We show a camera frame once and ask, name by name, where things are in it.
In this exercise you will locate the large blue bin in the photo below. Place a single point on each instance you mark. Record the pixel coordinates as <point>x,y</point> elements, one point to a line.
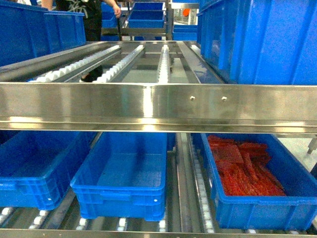
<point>28,32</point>
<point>260,41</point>

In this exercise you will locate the stainless steel flow rack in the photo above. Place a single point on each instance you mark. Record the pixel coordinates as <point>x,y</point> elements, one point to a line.
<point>151,107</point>

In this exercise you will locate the far stainless steel rack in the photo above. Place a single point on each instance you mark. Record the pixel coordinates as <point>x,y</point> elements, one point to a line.
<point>152,20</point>

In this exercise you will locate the blue plastic bin left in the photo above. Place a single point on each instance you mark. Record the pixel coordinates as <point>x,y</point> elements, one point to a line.
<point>36,167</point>

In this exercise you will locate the large blue bin upper right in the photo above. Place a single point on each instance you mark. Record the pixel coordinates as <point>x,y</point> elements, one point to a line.
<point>260,41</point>

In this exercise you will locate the blue plastic bin middle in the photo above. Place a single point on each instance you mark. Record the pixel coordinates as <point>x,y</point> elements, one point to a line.
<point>124,175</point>

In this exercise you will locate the large blue bin upper left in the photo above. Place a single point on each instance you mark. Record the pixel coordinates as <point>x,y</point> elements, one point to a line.
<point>28,32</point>

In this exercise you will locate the blue bin with red parts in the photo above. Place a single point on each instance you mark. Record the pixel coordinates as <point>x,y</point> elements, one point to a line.
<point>294,211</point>

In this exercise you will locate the red parts pile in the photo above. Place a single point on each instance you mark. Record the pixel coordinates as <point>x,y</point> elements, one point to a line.
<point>242,167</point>

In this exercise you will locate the blue plastic bin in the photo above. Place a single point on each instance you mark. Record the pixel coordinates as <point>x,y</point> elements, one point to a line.
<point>124,175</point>
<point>36,167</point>

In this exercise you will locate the person in dark clothes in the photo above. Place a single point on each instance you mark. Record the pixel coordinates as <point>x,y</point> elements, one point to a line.
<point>92,22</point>

